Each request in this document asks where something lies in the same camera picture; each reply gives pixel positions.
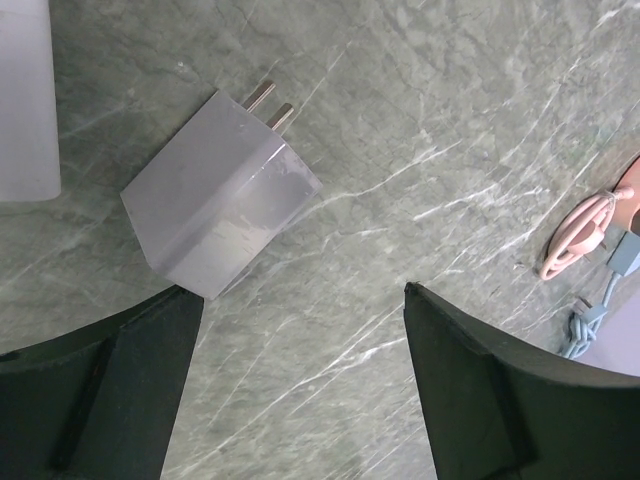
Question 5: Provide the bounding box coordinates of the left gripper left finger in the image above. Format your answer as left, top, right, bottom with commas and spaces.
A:
1, 286, 204, 479

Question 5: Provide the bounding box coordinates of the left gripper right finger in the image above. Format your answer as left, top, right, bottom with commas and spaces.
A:
404, 283, 639, 479

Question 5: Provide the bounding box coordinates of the white square charger plug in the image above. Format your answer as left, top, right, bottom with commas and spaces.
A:
121, 80, 321, 300

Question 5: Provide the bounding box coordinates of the white rounded charger plug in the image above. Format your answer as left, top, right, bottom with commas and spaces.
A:
1, 1, 61, 202

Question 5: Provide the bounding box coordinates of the pink round power strip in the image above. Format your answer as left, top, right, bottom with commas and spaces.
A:
612, 158, 640, 235

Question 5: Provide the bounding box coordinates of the pink coiled cable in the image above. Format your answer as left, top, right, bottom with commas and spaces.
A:
537, 184, 640, 281

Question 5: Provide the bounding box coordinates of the blue coiled cable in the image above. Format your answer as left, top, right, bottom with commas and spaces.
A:
562, 232, 640, 361

